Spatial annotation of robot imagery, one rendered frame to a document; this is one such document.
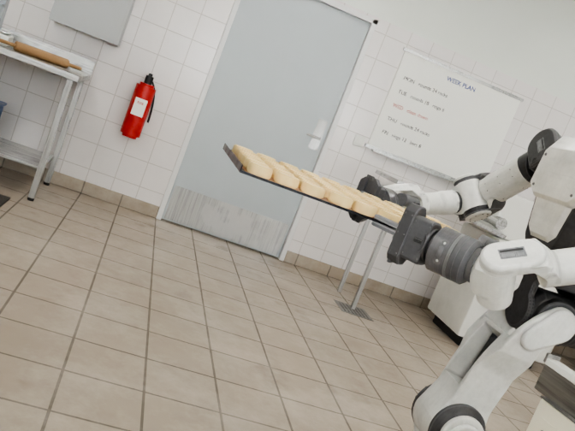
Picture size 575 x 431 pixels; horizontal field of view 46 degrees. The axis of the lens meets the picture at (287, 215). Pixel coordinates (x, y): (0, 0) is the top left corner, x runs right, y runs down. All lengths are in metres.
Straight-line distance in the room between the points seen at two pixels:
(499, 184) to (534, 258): 0.80
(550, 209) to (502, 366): 0.39
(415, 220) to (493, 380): 0.58
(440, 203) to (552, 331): 0.52
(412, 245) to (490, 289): 0.16
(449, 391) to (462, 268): 0.55
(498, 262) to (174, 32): 4.39
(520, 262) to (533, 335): 0.50
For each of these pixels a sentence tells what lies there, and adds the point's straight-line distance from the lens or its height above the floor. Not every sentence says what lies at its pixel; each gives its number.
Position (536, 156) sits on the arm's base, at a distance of 1.91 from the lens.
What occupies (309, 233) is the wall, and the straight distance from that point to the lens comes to 5.64.
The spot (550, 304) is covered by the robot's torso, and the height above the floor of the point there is 0.95.
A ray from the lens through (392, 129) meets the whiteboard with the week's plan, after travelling 5.67.
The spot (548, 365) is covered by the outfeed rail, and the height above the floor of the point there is 0.89.
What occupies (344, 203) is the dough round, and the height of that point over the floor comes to 1.01.
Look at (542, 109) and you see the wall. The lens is 6.22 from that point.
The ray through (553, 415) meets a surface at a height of 0.83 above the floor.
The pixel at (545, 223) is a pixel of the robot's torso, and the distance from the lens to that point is 1.71.
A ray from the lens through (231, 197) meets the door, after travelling 5.51.
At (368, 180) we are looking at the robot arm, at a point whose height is 1.05.
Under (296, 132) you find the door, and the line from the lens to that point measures 5.51.
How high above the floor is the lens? 1.13
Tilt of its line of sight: 8 degrees down
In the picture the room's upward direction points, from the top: 21 degrees clockwise
